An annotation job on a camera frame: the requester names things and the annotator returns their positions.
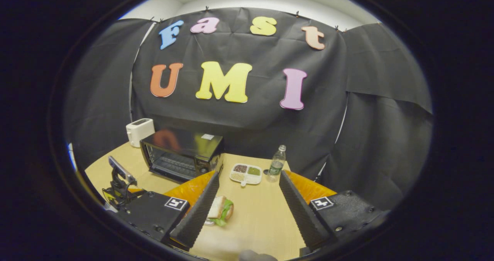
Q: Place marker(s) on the white divided tray of beans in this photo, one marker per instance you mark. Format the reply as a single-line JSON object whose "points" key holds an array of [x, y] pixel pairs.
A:
{"points": [[246, 173]]}

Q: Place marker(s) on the white rectangular plate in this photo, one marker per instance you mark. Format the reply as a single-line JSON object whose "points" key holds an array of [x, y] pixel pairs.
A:
{"points": [[208, 222]]}

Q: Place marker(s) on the white toaster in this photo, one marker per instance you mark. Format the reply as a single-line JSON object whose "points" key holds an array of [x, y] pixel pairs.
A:
{"points": [[139, 131]]}

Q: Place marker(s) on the sandwich with lettuce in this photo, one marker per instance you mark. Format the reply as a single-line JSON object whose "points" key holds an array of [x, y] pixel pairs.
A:
{"points": [[220, 211]]}

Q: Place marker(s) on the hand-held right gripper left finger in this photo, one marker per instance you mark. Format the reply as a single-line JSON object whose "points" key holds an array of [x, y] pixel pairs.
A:
{"points": [[200, 211]]}

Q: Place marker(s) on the black electric oven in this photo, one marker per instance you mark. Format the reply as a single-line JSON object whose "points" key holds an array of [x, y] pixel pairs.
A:
{"points": [[181, 149]]}

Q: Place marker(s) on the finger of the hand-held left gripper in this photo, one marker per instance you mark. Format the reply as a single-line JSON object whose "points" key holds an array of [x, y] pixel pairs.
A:
{"points": [[135, 190]]}

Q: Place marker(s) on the black backdrop cloth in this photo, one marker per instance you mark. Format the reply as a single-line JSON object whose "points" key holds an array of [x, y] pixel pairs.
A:
{"points": [[247, 118]]}

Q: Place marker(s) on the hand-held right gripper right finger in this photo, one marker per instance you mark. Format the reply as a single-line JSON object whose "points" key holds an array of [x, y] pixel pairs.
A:
{"points": [[299, 211]]}

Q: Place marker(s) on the clear plastic water bottle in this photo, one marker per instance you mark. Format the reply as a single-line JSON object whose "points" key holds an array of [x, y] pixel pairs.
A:
{"points": [[276, 166]]}

